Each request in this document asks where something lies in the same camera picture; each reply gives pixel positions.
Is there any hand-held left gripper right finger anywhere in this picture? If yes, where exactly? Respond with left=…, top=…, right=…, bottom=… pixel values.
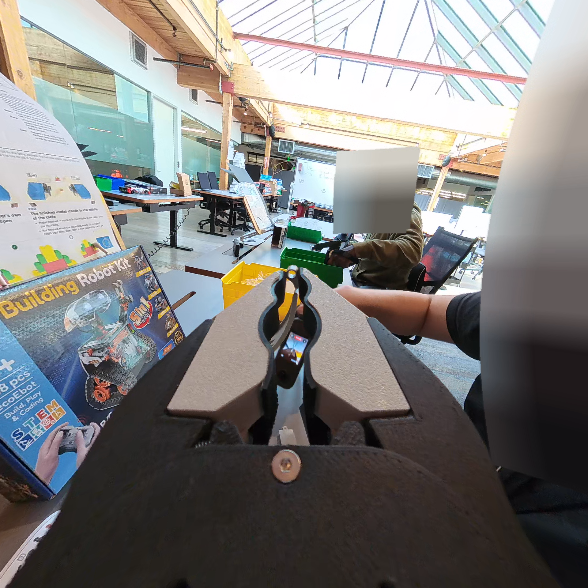
left=299, top=269, right=411, bottom=444

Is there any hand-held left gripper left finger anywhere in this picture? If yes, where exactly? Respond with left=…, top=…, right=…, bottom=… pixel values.
left=167, top=270, right=289, bottom=444

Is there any yellow plastic bin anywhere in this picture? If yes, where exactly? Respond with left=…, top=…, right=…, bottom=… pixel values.
left=221, top=261, right=300, bottom=323

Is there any grey curved panel piece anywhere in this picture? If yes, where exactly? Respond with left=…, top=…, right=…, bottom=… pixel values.
left=269, top=266, right=304, bottom=350

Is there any person's right forearm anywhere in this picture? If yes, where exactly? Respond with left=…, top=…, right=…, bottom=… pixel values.
left=333, top=284, right=455, bottom=344

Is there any grey desk with brown edge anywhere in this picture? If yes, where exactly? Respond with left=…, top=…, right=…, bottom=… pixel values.
left=185, top=229, right=343, bottom=279

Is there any wooden standing desk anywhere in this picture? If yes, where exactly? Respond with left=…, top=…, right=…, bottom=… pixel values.
left=190, top=185, right=251, bottom=236
left=100, top=186, right=204, bottom=252

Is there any small grey desk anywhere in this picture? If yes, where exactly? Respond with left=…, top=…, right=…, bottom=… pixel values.
left=107, top=202, right=143, bottom=230

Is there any person's black shirt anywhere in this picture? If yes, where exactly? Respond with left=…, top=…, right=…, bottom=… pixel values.
left=445, top=291, right=588, bottom=588

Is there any black mesh office chair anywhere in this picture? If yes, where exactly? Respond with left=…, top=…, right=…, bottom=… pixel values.
left=399, top=226, right=478, bottom=346

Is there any blue robot kit box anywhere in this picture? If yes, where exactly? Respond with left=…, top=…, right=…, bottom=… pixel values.
left=0, top=245, right=186, bottom=503

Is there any leaning wooden board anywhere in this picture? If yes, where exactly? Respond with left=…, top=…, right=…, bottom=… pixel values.
left=242, top=181, right=275, bottom=236

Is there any whiteboard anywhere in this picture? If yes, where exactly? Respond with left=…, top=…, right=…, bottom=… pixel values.
left=288, top=157, right=337, bottom=210

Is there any black toy car box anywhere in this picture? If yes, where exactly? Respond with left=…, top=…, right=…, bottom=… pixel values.
left=119, top=181, right=167, bottom=196

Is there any printed instruction board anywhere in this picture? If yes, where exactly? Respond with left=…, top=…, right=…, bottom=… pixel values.
left=0, top=73, right=126, bottom=288

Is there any open instruction booklet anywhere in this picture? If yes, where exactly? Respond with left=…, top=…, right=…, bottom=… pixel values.
left=0, top=507, right=62, bottom=588

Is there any black coiled cable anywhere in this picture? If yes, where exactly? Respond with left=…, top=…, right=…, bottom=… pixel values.
left=153, top=209, right=176, bottom=259

